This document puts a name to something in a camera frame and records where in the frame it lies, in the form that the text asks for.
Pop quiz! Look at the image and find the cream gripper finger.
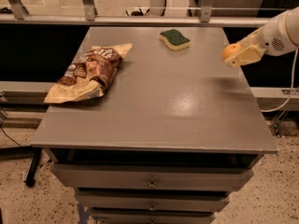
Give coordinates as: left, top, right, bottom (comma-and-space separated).
237, 29, 261, 47
224, 45, 265, 67

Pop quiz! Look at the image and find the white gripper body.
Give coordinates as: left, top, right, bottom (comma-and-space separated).
258, 11, 298, 56

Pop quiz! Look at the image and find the orange fruit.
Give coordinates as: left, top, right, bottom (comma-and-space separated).
221, 43, 241, 61

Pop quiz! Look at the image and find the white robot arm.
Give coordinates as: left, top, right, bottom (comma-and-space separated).
222, 7, 299, 67

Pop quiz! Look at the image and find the green and yellow sponge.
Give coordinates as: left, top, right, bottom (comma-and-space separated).
159, 29, 191, 51

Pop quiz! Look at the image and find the grey drawer cabinet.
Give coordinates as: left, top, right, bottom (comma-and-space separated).
30, 26, 278, 224

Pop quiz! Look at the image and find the brown chip bag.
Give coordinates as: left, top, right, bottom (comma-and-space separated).
44, 44, 133, 104

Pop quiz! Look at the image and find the top grey drawer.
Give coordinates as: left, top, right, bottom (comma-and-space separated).
50, 164, 253, 191

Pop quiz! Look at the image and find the grey drawer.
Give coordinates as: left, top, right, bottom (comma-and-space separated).
75, 191, 229, 213
50, 164, 253, 191
91, 209, 215, 224

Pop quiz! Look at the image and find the middle grey drawer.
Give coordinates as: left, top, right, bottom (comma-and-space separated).
75, 191, 229, 213

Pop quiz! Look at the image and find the bottom grey drawer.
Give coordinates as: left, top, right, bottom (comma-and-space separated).
91, 209, 215, 224

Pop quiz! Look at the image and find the metal railing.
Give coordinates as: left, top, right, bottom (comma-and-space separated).
0, 0, 277, 27

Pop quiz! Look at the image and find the black stand leg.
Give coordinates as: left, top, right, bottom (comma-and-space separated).
24, 148, 41, 188

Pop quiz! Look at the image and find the white cable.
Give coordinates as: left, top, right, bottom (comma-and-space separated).
261, 49, 299, 113

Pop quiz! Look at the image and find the black floor cable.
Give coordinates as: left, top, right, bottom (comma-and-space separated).
0, 124, 23, 148

